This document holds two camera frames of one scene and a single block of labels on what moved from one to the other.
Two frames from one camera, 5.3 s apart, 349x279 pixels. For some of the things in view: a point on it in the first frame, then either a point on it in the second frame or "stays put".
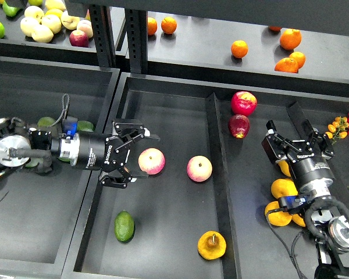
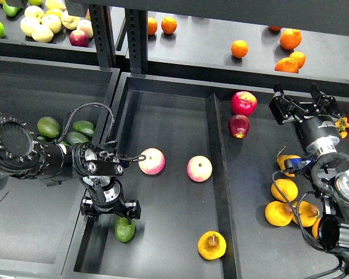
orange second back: [168, 25] stays put
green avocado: [124, 226] stays put
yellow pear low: [298, 220] → [308, 214]
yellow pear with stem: [212, 244] stays put
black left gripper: [102, 152] → [108, 199]
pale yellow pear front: [42, 34] stays put
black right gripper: [306, 167] → [312, 128]
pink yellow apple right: [199, 168] stays put
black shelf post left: [102, 29] stays put
